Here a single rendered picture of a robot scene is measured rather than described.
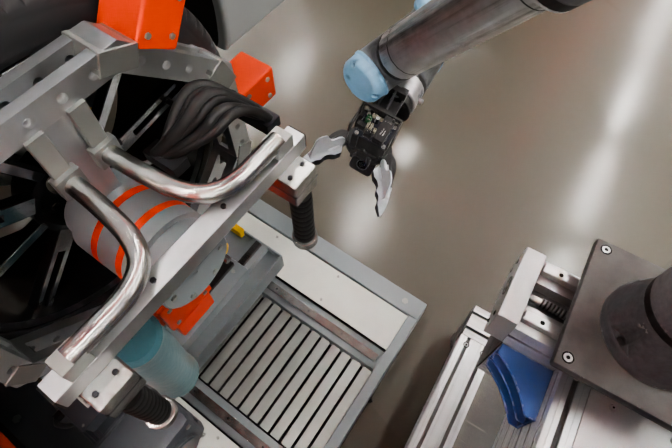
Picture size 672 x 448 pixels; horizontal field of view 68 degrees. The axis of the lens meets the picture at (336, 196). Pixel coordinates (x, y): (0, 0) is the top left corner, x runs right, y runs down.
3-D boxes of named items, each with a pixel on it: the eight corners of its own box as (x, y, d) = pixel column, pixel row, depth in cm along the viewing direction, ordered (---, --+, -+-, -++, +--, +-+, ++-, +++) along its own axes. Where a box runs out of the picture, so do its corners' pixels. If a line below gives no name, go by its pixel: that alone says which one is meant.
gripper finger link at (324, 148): (290, 139, 76) (344, 122, 79) (289, 158, 81) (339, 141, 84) (298, 156, 75) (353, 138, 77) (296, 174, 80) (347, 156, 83)
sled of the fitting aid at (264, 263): (199, 209, 166) (192, 194, 157) (284, 266, 155) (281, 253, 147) (80, 331, 144) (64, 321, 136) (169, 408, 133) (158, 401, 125)
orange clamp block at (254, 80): (215, 106, 93) (246, 77, 97) (247, 124, 90) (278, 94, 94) (207, 78, 87) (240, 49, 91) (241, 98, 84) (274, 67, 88)
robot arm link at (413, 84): (381, 88, 91) (420, 109, 90) (369, 105, 89) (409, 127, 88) (390, 61, 84) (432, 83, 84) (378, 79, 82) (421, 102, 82)
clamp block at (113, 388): (97, 338, 61) (78, 325, 57) (149, 382, 59) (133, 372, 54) (64, 373, 59) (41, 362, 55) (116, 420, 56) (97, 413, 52)
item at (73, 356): (83, 178, 65) (42, 125, 56) (192, 255, 59) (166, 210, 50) (-38, 282, 57) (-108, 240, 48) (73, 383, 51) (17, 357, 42)
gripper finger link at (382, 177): (384, 203, 73) (374, 149, 77) (376, 219, 79) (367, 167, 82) (404, 202, 74) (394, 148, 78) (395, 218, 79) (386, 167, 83)
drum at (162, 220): (146, 193, 87) (116, 143, 75) (239, 256, 80) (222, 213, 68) (82, 253, 81) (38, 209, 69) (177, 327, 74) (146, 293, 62)
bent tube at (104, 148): (190, 86, 73) (169, 27, 64) (294, 146, 67) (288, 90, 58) (97, 166, 66) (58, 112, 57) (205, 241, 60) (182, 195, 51)
